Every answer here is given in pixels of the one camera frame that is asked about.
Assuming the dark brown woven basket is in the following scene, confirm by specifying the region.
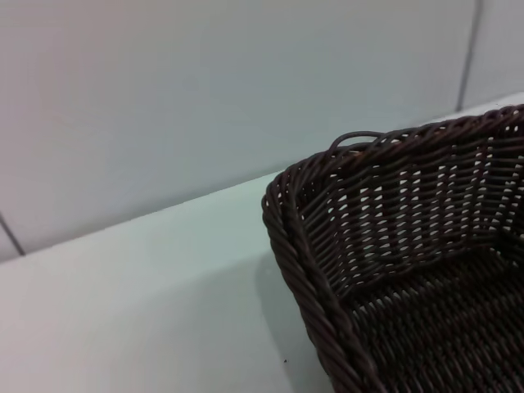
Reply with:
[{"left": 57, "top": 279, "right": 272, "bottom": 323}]
[{"left": 261, "top": 104, "right": 524, "bottom": 393}]

